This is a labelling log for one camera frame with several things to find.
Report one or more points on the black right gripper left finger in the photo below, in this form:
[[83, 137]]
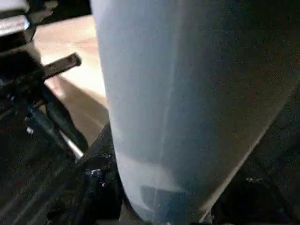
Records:
[[93, 187]]

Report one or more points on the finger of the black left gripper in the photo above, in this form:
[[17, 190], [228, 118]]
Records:
[[65, 124]]

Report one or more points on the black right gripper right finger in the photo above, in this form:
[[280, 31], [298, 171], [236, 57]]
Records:
[[262, 197]]

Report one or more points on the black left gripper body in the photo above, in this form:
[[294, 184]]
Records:
[[23, 70]]

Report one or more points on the white plastic table top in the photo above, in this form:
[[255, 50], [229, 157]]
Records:
[[75, 61]]

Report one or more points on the white plastic table leg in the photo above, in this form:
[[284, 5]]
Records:
[[197, 93]]

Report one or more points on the black work mat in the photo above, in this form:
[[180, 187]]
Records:
[[28, 178]]

